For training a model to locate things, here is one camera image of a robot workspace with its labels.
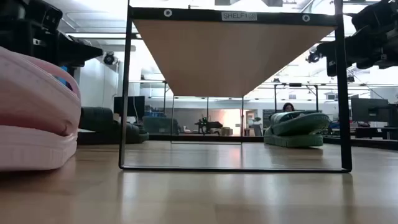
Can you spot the black background robot arm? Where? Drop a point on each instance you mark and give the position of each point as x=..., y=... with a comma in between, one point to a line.
x=205, y=125

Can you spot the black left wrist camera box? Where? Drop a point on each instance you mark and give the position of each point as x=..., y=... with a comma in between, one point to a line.
x=52, y=15

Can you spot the black metal rig frame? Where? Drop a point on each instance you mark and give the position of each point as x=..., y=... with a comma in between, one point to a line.
x=295, y=84

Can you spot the black ceiling spotlight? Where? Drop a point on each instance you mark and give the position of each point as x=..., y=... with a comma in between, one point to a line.
x=312, y=57

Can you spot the person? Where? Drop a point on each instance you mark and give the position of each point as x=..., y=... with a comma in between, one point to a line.
x=288, y=107

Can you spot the white shelf label sticker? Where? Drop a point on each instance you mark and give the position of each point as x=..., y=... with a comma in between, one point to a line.
x=238, y=16

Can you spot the green slipper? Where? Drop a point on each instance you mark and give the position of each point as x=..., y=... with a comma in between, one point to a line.
x=298, y=126

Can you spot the round black ceiling camera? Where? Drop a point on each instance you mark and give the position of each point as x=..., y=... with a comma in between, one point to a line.
x=109, y=58

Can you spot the wide black monitor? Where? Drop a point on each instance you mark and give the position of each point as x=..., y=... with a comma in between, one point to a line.
x=370, y=110

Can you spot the ceiling strip light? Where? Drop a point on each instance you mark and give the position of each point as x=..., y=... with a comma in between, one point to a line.
x=99, y=35

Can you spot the small black monitor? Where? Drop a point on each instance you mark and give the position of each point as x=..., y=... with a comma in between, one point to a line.
x=136, y=105

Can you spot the black-framed wooden shelf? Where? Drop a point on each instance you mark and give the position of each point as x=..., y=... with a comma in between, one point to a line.
x=217, y=56

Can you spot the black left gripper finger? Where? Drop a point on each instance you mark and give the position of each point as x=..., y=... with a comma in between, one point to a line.
x=77, y=53

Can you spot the pink slipper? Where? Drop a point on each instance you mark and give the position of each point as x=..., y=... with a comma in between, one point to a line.
x=31, y=99

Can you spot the black desk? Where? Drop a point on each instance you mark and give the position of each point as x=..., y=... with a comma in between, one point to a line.
x=373, y=130

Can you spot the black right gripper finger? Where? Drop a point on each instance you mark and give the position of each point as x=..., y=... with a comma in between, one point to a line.
x=329, y=51

